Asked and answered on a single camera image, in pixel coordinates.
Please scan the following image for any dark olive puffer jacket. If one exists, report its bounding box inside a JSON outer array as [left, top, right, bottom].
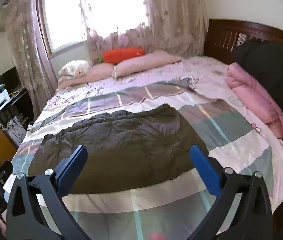
[[28, 104, 208, 194]]

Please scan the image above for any white box under desk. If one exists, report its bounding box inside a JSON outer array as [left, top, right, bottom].
[[4, 116, 26, 148]]

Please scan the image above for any black monitor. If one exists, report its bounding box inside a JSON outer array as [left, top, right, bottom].
[[0, 67, 22, 94]]

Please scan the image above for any folded pink quilt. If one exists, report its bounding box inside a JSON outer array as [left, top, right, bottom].
[[226, 62, 283, 140]]

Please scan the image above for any floral lace curtain left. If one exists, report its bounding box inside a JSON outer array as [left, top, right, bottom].
[[2, 0, 58, 119]]

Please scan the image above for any floral lace curtain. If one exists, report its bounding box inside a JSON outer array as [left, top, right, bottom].
[[78, 0, 209, 63], [2, 0, 58, 119]]

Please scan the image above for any black garment on bed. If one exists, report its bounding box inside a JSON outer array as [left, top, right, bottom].
[[233, 40, 283, 111]]

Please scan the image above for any floral white pillow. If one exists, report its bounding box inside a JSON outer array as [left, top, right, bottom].
[[58, 60, 93, 84]]

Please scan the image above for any pink pillow left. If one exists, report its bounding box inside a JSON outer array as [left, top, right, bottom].
[[58, 63, 114, 89]]

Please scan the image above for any pink pillow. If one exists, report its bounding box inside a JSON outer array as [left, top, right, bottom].
[[58, 63, 114, 89], [112, 50, 182, 79]]

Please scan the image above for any pink pillow right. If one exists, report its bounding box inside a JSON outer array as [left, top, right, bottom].
[[112, 50, 182, 79]]

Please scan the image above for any dark wooden headboard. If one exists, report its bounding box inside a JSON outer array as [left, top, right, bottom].
[[203, 19, 283, 64]]

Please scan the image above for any orange carrot plush pillow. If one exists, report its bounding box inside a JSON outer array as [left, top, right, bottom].
[[100, 47, 145, 64]]

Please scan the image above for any floral lace curtain right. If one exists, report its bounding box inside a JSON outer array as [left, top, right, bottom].
[[78, 0, 209, 63]]

